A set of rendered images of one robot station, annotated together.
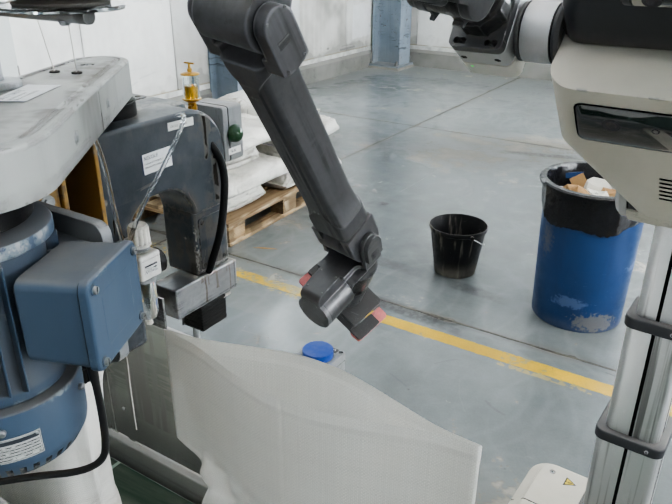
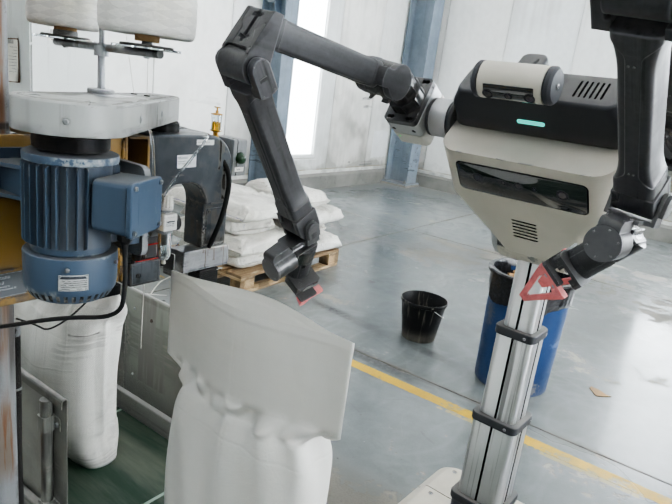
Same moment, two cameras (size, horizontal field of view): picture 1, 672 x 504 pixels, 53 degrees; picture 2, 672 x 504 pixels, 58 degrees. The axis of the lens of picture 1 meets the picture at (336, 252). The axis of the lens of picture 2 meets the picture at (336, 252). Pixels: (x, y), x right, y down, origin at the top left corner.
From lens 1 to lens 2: 0.42 m
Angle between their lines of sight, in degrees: 9
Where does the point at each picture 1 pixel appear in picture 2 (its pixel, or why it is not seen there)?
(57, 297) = (115, 190)
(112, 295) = (144, 199)
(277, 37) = (259, 76)
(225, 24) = (232, 66)
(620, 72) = (483, 143)
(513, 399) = (444, 433)
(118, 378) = (132, 348)
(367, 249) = (309, 229)
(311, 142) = (277, 148)
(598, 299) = not seen: hidden behind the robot
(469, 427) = (403, 448)
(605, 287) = not seen: hidden behind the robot
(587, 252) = not seen: hidden behind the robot
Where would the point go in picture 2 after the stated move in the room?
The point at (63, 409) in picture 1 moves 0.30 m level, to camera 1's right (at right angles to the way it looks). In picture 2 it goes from (103, 269) to (279, 294)
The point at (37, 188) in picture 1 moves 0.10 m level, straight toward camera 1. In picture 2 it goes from (116, 131) to (118, 140)
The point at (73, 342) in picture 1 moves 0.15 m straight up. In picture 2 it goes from (118, 218) to (121, 122)
